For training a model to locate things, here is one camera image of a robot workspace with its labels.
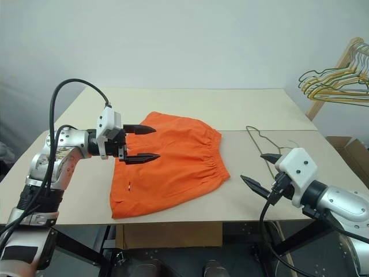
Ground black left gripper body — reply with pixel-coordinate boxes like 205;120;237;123
104;129;129;162

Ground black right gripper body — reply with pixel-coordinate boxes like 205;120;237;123
269;171;295;206

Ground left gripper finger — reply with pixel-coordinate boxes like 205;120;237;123
123;123;157;137
118;143;161;166

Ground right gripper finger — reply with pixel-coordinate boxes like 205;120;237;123
240;174;273;200
259;152;285;166

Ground orange shorts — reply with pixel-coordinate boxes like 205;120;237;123
110;111;232;220

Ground wooden clothes rack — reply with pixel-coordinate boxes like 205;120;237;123
305;37;369;122

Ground open brown cardboard box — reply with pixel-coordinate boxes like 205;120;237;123
325;136;369;192

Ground flat brown cardboard box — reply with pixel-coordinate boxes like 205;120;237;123
115;221;224;250

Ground grey rounded shape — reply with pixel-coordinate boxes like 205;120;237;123
201;259;225;277

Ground dark rounded shape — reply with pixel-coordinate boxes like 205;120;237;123
126;257;175;277

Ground olive wire hanger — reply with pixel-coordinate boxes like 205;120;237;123
245;125;299;180

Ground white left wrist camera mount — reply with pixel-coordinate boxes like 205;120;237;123
96;107;123;160

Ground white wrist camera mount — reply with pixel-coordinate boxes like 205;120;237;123
96;107;123;160
273;147;319;208

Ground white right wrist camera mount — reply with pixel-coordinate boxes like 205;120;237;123
273;147;319;208

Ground bunch of wire hangers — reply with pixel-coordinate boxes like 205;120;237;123
298;46;369;102

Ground black metal table frame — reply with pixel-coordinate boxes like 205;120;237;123
53;221;319;277

